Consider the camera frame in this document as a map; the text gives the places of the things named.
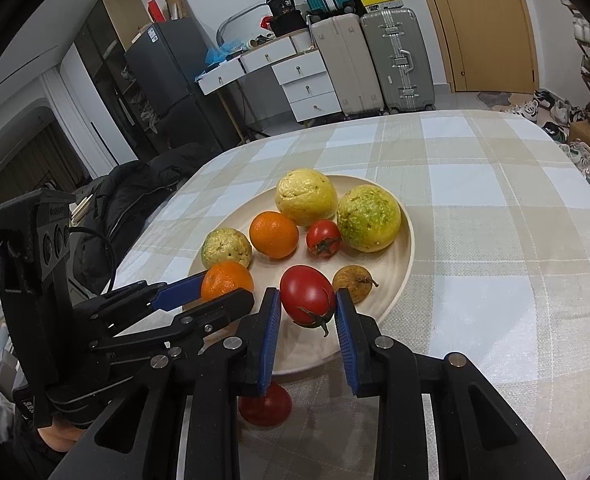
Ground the chrome arched tube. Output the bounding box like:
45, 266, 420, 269
216, 4, 276, 46

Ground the green wrinkled passion fruit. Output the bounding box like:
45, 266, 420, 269
201, 228, 253, 269

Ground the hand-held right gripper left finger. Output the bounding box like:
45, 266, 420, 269
47, 287, 283, 480

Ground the orange mandarin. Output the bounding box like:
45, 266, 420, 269
249, 211, 300, 260
201, 261, 255, 302

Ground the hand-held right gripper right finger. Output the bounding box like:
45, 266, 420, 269
335, 288, 568, 480

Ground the black jacket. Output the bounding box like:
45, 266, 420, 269
70, 142, 208, 296

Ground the blue plastic bag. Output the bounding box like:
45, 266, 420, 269
205, 40, 243, 66

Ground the silver suitcase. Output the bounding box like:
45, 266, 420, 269
360, 7, 437, 114

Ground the beige round plate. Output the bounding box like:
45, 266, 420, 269
187, 175, 416, 376

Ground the tall wooden cabinet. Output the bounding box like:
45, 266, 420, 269
87, 0, 152, 53

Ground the yellow wrinkled passion fruit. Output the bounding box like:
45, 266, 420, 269
275, 169, 339, 227

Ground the checked beige tablecloth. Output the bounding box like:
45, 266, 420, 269
112, 110, 590, 480

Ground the brown longan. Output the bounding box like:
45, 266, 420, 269
332, 265, 379, 305

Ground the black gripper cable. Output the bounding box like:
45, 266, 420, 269
67, 227, 116, 295

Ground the person's left hand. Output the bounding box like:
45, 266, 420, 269
40, 422, 88, 453

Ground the white drawer cabinet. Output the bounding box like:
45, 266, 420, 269
197, 30, 343, 123

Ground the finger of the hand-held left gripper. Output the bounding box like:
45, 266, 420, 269
87, 289, 256, 355
89, 272, 209, 333

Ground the dark grey fridge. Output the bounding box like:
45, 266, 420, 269
124, 20, 241, 153

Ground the yellow green-speckled passion fruit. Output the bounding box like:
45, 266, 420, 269
336, 184, 402, 252

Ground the round red tomato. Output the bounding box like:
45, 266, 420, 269
306, 219, 342, 259
238, 381, 292, 428

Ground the group of sneakers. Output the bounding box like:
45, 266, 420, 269
502, 89, 590, 193

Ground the oblong red tomato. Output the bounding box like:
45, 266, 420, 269
280, 265, 337, 337

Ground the beige suitcase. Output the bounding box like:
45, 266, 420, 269
309, 14, 387, 116

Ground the wooden door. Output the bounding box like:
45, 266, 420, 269
410, 0, 541, 93

